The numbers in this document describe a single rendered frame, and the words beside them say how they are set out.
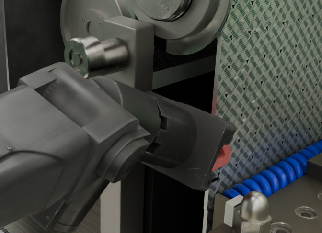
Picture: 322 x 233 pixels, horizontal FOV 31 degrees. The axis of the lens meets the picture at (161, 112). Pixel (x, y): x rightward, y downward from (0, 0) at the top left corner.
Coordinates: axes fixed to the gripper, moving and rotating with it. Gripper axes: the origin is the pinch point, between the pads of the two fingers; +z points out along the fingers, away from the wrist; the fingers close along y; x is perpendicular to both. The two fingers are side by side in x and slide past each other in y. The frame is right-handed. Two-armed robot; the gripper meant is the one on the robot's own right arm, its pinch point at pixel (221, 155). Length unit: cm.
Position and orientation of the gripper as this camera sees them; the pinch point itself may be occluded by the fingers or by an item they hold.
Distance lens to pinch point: 60.3
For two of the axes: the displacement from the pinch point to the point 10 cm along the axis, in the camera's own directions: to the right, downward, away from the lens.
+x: 3.8, -9.2, -0.1
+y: 7.1, 3.0, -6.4
